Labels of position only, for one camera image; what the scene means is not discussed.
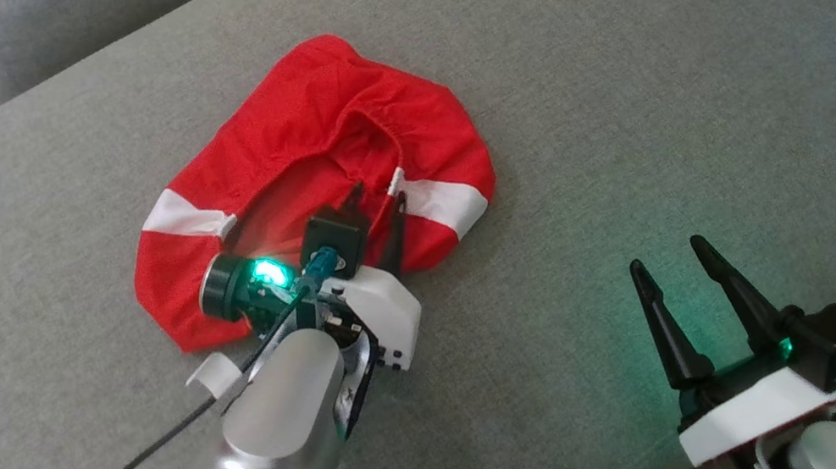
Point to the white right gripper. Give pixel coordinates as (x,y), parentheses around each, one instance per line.
(759,411)

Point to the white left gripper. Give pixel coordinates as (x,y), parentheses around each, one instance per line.
(380,310)

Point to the red and white jersey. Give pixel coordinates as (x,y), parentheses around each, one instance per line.
(296,127)

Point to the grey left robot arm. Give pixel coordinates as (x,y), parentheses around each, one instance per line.
(275,449)

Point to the large grey fabric sofa seat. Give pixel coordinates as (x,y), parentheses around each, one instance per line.
(619,104)

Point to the small grey fabric sofa cushion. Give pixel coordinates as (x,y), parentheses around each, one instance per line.
(47,33)

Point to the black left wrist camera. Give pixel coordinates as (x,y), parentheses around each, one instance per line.
(332,237)

